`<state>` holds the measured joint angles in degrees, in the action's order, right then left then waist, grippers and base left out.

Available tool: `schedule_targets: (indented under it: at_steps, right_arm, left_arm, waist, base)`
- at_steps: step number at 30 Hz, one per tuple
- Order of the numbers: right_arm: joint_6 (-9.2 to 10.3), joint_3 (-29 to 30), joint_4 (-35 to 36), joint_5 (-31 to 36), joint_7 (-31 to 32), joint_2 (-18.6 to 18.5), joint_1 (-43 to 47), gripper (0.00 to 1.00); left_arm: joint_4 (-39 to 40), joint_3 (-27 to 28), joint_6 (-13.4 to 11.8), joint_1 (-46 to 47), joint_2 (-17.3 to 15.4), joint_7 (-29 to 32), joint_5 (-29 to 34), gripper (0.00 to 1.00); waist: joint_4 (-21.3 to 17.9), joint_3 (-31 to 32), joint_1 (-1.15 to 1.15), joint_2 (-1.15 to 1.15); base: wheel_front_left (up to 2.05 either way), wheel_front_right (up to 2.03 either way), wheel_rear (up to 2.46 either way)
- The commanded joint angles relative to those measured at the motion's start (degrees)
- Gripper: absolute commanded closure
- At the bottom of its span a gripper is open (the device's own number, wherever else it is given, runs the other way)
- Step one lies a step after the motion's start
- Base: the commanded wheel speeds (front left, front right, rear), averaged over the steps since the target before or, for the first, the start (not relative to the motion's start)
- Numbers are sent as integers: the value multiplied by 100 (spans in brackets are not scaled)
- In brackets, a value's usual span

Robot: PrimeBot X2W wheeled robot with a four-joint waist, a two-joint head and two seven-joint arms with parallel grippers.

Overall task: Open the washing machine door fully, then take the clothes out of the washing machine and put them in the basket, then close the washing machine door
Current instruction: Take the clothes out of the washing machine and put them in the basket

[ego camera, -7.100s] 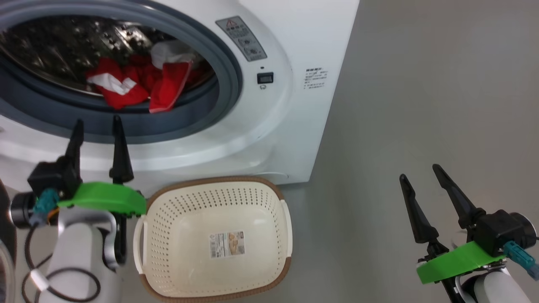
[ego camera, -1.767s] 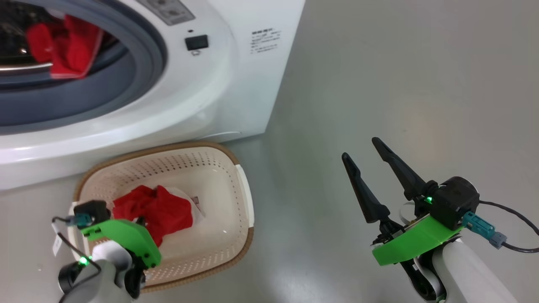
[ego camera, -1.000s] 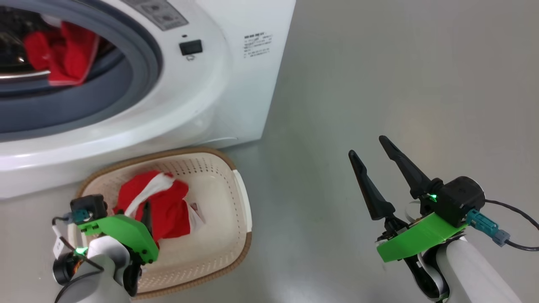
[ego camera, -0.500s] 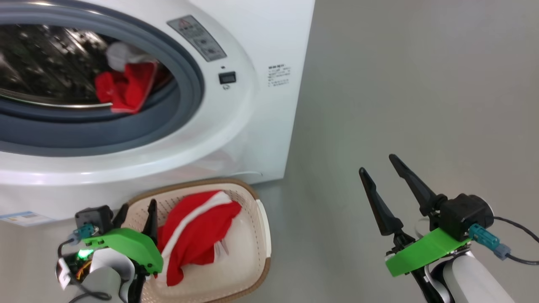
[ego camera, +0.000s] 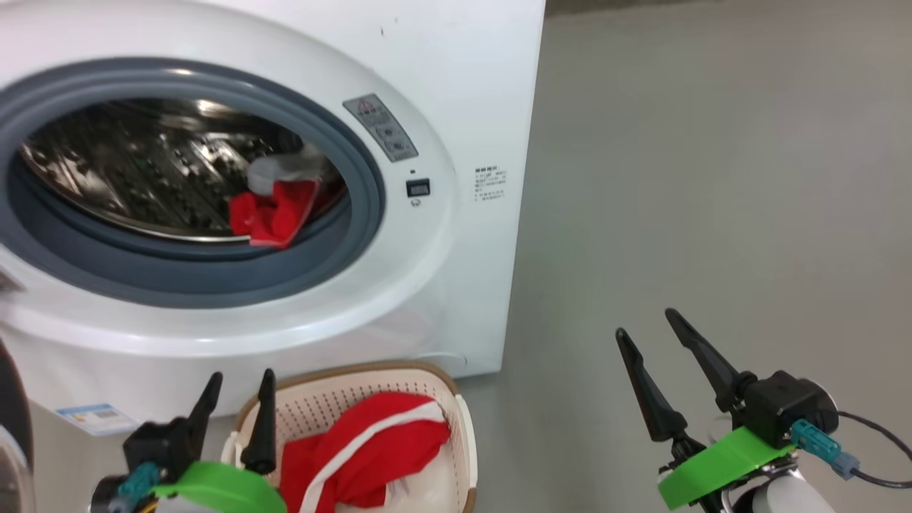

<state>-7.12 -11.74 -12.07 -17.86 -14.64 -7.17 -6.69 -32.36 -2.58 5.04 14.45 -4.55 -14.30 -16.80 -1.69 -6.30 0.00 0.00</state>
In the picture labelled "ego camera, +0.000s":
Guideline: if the white washing machine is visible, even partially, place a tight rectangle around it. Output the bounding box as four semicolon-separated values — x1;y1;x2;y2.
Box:
0;0;547;437

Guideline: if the right gripper green-banded body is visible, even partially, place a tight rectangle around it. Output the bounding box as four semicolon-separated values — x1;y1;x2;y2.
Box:
657;426;799;510

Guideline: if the grey cloth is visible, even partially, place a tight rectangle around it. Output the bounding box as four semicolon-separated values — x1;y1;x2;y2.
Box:
246;152;337;197

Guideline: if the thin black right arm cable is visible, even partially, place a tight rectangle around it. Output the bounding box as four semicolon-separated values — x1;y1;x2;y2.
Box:
835;411;912;489

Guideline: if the dark round washing machine door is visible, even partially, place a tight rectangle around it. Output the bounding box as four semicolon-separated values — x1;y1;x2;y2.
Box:
0;341;35;513

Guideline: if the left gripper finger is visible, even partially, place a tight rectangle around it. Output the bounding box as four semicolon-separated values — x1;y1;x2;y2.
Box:
175;372;223;464
241;368;277;476

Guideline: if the teal left camera connector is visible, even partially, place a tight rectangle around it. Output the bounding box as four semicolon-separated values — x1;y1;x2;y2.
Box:
107;463;159;513

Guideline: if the grey warning sticker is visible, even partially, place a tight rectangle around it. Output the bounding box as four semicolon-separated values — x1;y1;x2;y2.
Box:
343;94;419;163

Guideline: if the red garment with white stripe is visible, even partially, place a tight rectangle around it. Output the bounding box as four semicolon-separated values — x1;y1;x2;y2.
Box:
279;390;452;513

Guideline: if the cream perforated laundry basket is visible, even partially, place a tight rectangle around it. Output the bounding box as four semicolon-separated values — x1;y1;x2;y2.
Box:
221;361;478;513

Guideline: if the left gripper green-banded body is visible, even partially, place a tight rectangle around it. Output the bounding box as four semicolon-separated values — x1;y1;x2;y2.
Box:
153;461;287;513

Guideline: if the teal camera connector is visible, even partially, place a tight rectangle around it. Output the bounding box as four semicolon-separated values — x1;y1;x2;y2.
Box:
107;463;159;513
789;419;861;480

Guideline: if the blue energy label sticker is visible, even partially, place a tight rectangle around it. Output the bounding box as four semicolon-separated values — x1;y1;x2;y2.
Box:
56;403;140;437

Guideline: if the red cloth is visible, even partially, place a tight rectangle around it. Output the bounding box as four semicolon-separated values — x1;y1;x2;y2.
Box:
228;178;323;249

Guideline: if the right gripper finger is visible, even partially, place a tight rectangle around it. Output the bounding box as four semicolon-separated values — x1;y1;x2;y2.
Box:
665;308;745;413
616;328;688;442

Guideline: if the teal right camera connector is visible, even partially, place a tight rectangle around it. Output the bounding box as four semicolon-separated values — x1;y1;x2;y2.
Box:
789;419;861;480

